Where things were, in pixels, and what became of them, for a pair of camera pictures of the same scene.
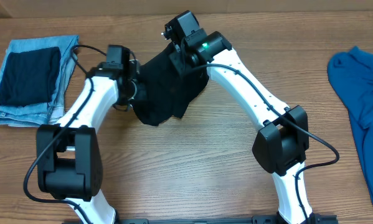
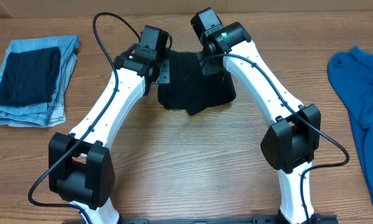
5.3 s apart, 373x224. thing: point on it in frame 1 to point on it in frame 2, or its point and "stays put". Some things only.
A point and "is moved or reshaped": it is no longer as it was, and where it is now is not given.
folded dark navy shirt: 28,78 stays put
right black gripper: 178,61 to 207,68
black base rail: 317,219 stays put
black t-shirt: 164,92 is moved or reshaped
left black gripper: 136,90 to 164,72
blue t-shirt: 358,79 stays put
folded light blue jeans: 44,113 stays put
